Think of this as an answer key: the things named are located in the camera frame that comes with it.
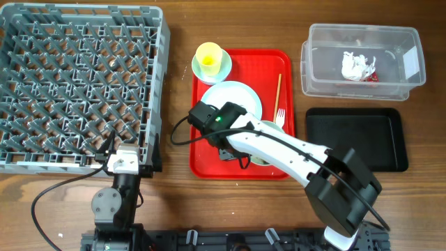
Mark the red plastic serving tray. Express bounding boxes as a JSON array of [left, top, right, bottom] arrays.
[[190, 49, 296, 180]]

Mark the black plastic tray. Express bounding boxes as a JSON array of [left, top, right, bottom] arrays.
[[306, 107, 408, 172]]

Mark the large light blue plate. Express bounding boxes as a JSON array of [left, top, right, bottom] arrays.
[[201, 81, 263, 119]]

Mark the red snack wrapper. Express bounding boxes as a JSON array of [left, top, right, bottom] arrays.
[[366, 72, 379, 82]]

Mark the yellow plastic cup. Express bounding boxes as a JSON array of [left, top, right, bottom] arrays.
[[195, 42, 223, 76]]

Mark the grey plastic dishwasher rack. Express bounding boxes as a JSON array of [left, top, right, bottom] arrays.
[[1, 3, 171, 174]]

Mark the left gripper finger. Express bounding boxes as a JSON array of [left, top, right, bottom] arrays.
[[94, 131, 115, 162], [151, 134, 162, 171]]

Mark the small light blue bowl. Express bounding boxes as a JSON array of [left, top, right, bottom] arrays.
[[192, 50, 232, 85]]

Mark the clear plastic waste bin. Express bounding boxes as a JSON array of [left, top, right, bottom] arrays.
[[300, 24, 426, 101]]

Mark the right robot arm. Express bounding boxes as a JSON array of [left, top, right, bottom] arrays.
[[190, 102, 382, 250]]

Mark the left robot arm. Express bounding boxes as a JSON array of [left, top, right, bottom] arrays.
[[80, 132, 162, 251]]

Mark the green bowl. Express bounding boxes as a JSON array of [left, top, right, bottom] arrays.
[[251, 121, 284, 167]]

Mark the wooden chopstick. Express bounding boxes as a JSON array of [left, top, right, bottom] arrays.
[[273, 73, 282, 123]]

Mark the white plastic fork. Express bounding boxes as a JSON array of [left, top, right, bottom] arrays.
[[275, 109, 286, 128]]

